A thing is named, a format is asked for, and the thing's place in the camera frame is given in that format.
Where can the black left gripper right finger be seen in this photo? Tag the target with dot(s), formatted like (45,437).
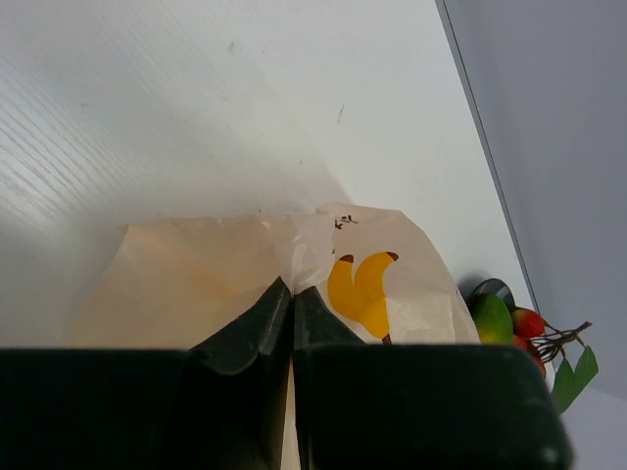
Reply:
(314,325)

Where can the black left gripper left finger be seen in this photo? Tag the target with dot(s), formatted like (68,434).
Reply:
(239,381)

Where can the translucent orange plastic bag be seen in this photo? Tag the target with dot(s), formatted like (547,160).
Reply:
(176,282)

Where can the green fake lime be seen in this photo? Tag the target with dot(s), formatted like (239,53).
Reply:
(492,320)

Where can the red fake cherry bunch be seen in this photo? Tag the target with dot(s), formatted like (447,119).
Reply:
(546,343)

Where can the brown rimmed ceramic plate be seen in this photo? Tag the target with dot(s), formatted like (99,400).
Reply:
(493,286)

